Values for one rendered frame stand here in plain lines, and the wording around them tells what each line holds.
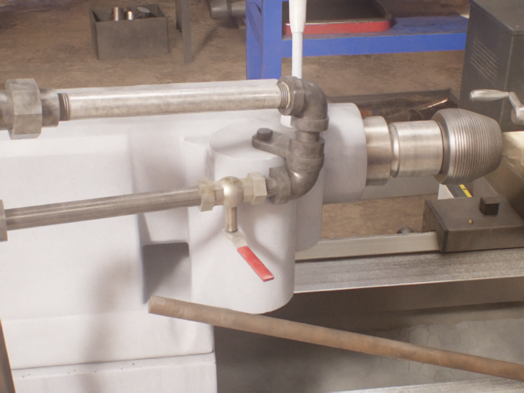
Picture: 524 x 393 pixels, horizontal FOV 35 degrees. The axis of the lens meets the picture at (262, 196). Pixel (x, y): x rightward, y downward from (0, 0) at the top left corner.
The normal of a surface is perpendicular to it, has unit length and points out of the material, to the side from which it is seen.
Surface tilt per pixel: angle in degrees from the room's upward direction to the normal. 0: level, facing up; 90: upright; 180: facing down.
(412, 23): 0
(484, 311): 90
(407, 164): 98
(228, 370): 10
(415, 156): 76
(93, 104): 63
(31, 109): 56
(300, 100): 81
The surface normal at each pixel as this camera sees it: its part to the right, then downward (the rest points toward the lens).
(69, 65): 0.00, -0.88
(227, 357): 0.31, -0.76
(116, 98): 0.39, -0.33
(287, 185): 0.35, -0.01
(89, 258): 0.12, 0.14
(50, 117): 0.42, 0.56
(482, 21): -0.99, 0.06
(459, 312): 0.13, 0.47
